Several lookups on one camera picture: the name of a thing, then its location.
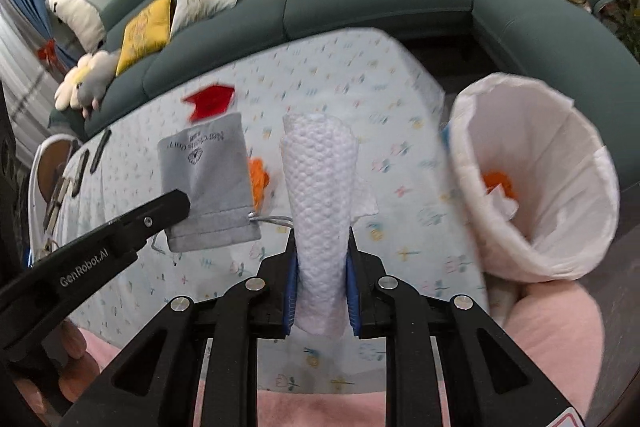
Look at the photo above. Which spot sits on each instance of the yellow cushion left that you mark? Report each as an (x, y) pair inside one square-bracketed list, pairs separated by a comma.
[(145, 34)]

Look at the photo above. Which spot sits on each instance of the orange trash in bin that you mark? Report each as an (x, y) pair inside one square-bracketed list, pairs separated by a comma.
[(493, 179)]

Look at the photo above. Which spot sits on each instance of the orange crumpled wrapper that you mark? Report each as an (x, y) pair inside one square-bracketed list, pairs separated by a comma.
[(259, 180)]

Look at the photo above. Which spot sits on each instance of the grey drawstring pouch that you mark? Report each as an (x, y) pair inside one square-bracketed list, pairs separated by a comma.
[(209, 163)]

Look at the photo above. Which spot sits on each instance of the white round chair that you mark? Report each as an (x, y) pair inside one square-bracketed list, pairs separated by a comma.
[(46, 190)]

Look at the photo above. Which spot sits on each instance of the white paper towel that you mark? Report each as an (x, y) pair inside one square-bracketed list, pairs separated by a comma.
[(326, 196)]

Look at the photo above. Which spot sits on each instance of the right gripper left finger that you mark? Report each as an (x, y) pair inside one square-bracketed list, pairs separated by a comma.
[(196, 363)]

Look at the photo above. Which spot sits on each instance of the potted flower plant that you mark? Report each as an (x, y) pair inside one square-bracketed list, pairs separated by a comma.
[(622, 18)]

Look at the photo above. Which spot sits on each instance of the white lined trash bin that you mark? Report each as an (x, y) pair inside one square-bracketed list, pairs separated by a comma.
[(568, 203)]

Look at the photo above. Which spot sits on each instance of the small daisy cushion left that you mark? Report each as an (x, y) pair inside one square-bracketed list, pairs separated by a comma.
[(66, 95)]

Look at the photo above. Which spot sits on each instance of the left hand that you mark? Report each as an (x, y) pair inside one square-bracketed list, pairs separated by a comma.
[(74, 378)]

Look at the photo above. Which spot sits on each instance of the floral light blue tablecloth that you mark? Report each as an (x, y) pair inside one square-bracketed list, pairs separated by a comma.
[(361, 77)]

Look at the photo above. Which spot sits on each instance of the dark green sectional sofa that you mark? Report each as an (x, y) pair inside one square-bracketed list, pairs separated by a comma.
[(558, 41)]

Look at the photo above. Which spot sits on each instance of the white cushion far left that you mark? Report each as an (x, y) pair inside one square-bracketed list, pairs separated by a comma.
[(83, 18)]

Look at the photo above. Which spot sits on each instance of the red paper piece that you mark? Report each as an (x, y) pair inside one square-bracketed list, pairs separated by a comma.
[(209, 102)]

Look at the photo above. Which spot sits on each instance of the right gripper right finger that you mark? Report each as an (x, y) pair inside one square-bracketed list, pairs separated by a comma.
[(447, 361)]

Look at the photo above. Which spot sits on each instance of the grey plush toy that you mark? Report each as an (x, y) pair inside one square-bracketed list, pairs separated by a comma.
[(92, 88)]

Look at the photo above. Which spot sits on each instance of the black remote on table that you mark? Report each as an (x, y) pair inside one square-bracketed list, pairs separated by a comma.
[(105, 137)]

